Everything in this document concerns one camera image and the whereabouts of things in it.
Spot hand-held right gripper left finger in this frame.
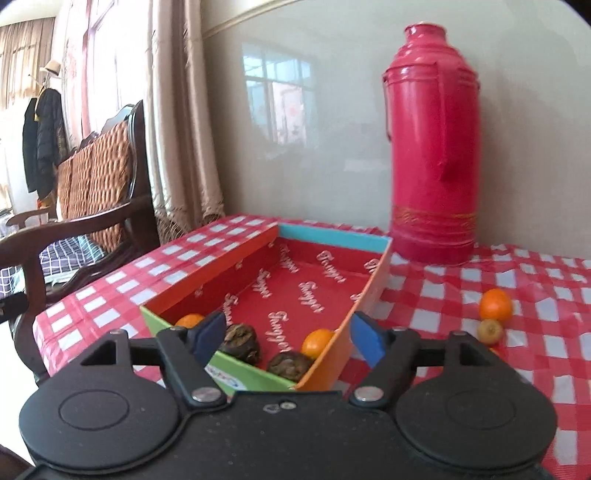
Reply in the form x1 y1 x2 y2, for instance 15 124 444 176
81 311 229 411

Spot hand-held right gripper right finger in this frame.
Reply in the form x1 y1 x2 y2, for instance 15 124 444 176
348 311 500 411

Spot colourful cardboard box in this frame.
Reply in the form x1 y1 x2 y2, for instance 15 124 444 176
140 220 394 392

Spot small tan fruit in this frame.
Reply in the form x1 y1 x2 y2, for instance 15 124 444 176
478 319 504 344

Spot dark brown wrinkled fruit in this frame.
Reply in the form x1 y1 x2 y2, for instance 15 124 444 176
218 324 262 364
267 352 315 383

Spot blue plaid cloth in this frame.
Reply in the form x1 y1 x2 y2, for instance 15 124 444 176
0 233 109 301

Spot brown woven chair cushion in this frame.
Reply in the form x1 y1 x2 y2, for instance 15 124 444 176
56 121 139 250

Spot dark hanging coat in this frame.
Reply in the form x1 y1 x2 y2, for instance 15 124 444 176
22 97 40 195

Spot red checked tablecloth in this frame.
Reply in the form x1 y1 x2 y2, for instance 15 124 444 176
34 213 591 476

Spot black padded jacket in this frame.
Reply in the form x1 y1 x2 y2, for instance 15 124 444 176
34 88 70 199

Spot wooden wicker bench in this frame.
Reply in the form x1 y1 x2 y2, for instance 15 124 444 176
0 99 160 384

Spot red thermos flask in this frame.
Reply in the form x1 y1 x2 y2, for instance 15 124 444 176
382 24 482 266

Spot beige embroidered curtain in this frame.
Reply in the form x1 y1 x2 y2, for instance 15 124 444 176
143 0 227 241

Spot beige pleated curtain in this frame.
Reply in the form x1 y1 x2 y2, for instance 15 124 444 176
0 18 58 112

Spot window with red frame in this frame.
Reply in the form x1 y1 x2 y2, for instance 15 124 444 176
55 0 155 153

